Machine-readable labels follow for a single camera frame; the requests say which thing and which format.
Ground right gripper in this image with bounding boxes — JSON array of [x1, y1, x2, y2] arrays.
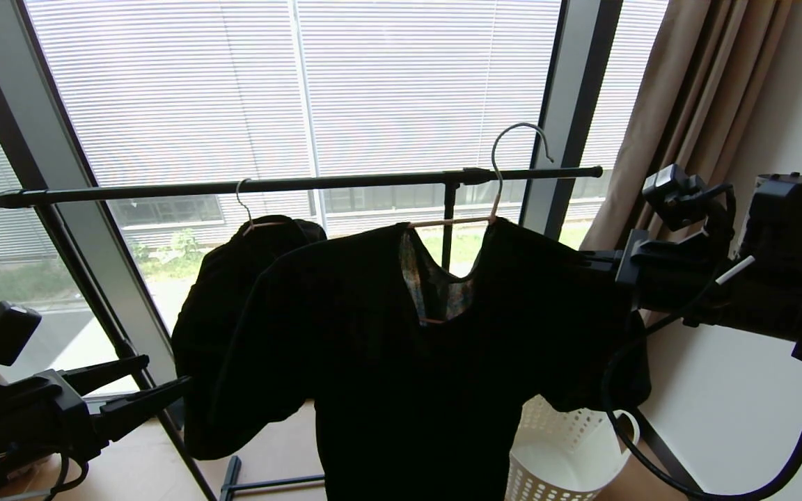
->
[[613, 230, 722, 321]]

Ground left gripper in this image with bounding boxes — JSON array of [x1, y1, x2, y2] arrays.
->
[[0, 354, 192, 481]]

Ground black shorts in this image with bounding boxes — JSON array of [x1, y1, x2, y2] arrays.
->
[[171, 216, 329, 461]]

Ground pink clothes hanger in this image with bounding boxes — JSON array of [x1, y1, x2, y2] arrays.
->
[[407, 123, 555, 326], [235, 177, 290, 235]]

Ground black garment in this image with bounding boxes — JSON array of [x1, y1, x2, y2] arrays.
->
[[210, 217, 652, 501]]

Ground black clothes rack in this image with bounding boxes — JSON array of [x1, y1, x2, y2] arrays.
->
[[0, 166, 604, 501]]

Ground white laundry basket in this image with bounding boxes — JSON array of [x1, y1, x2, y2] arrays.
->
[[505, 395, 640, 501]]

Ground brown curtain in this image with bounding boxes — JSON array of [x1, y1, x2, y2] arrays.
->
[[581, 0, 792, 255]]

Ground window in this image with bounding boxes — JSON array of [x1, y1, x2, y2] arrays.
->
[[0, 0, 670, 411]]

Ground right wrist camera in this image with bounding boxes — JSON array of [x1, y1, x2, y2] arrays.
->
[[643, 165, 737, 241]]

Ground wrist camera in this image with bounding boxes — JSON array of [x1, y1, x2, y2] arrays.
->
[[643, 165, 737, 241], [0, 301, 44, 367]]

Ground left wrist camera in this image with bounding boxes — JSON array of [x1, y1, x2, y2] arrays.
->
[[0, 301, 44, 367]]

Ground black cable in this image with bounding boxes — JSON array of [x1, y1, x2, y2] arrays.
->
[[601, 278, 802, 501]]

